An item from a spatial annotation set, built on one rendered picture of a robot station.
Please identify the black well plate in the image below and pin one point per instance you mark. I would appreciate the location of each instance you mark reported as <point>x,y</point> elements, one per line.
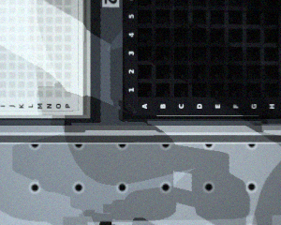
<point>210,71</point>

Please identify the grey flat base plate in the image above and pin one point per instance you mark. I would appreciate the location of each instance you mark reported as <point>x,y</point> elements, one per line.
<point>140,184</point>

